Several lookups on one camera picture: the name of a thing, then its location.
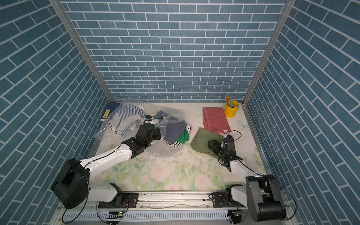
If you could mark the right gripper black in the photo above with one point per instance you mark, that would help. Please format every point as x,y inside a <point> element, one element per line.
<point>215,149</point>

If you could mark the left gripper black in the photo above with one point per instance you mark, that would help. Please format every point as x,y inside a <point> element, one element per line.
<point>156,131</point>

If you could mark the grey blue garment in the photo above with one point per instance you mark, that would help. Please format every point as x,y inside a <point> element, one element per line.
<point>174,130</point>

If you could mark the olive green garment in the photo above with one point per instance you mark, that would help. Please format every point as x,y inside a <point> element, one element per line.
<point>201,139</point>

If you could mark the clear vacuum bag with valve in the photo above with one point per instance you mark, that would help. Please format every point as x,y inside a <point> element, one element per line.
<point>166,115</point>

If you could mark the red garment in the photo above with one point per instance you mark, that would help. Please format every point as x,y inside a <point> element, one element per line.
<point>214,120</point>

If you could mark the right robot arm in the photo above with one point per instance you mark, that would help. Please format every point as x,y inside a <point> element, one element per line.
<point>261,194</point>

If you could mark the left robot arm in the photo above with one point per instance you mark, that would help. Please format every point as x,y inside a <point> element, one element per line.
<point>73,183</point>

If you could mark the clear bag with striped clothes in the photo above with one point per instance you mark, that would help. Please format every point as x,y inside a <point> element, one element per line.
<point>122,121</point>

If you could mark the bright green garment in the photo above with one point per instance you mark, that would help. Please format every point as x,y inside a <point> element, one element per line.
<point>184,137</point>

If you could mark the yellow pencil cup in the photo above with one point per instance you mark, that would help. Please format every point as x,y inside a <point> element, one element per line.
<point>231,108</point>

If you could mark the striped black white garment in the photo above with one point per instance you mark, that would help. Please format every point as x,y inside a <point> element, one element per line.
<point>177,145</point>

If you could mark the dark blue book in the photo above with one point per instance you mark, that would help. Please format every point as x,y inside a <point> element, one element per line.
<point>108,110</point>

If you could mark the coloured pencils bundle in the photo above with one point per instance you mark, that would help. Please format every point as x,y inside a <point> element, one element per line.
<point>229,100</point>

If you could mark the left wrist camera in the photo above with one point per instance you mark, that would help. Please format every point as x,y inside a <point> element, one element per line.
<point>150,119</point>

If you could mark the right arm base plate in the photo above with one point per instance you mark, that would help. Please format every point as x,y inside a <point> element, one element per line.
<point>223,200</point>

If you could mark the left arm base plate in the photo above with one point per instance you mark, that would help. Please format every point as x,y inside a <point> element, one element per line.
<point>125,201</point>

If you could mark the aluminium rail frame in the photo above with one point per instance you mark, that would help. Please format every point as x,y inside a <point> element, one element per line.
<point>153,206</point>

